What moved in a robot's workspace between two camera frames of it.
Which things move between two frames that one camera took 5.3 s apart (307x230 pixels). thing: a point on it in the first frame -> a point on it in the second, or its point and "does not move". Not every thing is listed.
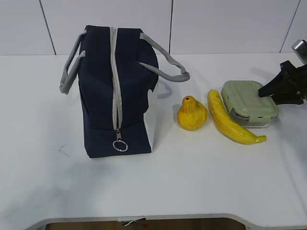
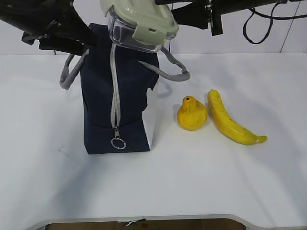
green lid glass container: [242, 99] -> [140, 26]
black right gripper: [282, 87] -> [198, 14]
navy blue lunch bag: [118, 69] does not move
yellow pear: [193, 114] does not move
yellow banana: [228, 124] does not move
